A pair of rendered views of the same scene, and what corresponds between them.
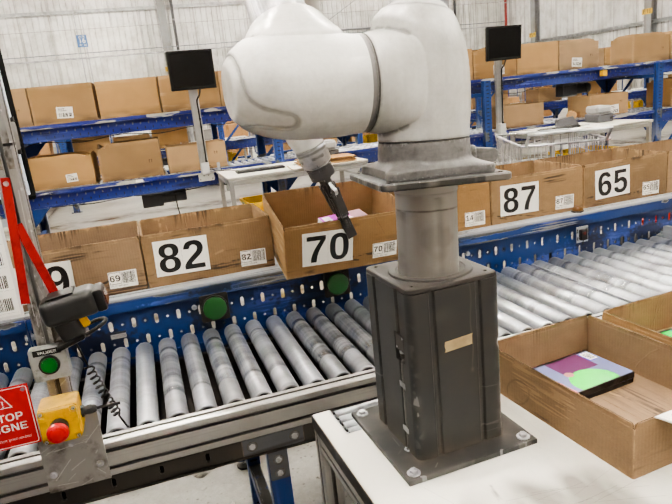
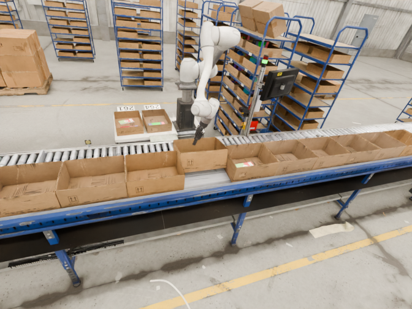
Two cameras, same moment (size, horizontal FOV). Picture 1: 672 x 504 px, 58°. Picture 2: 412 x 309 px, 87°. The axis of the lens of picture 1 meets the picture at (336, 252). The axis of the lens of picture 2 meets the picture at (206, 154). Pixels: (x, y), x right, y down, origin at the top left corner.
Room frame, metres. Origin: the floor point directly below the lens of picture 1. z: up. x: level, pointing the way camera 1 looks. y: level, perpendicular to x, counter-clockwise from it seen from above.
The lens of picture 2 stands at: (3.36, -0.09, 2.07)
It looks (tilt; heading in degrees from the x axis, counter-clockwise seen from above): 37 degrees down; 174
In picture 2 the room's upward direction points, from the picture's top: 8 degrees clockwise
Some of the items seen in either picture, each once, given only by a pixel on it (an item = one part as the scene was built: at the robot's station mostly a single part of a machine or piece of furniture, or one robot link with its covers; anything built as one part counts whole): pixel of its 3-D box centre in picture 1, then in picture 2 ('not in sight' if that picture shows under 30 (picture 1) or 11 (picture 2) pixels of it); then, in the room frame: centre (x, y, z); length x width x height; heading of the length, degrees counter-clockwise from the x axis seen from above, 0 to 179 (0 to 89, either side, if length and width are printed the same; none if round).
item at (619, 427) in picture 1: (606, 382); (156, 120); (1.06, -0.50, 0.80); 0.38 x 0.28 x 0.10; 21
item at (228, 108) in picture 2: not in sight; (247, 89); (0.15, 0.72, 0.98); 0.98 x 0.49 x 1.96; 17
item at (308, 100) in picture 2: not in sight; (300, 91); (0.01, 1.62, 0.98); 0.98 x 0.49 x 1.96; 17
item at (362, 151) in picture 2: not in sight; (349, 149); (1.58, 1.56, 0.96); 0.39 x 0.29 x 0.17; 107
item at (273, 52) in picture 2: not in sight; (262, 49); (0.40, 0.74, 1.59); 0.40 x 0.30 x 0.10; 17
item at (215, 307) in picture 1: (215, 308); not in sight; (1.71, 0.38, 0.81); 0.07 x 0.01 x 0.07; 107
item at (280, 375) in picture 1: (269, 355); not in sight; (1.52, 0.21, 0.72); 0.52 x 0.05 x 0.05; 17
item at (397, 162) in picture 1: (434, 155); (185, 82); (1.03, -0.19, 1.28); 0.22 x 0.18 x 0.06; 101
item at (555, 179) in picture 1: (514, 191); (95, 180); (2.27, -0.71, 0.96); 0.39 x 0.29 x 0.17; 107
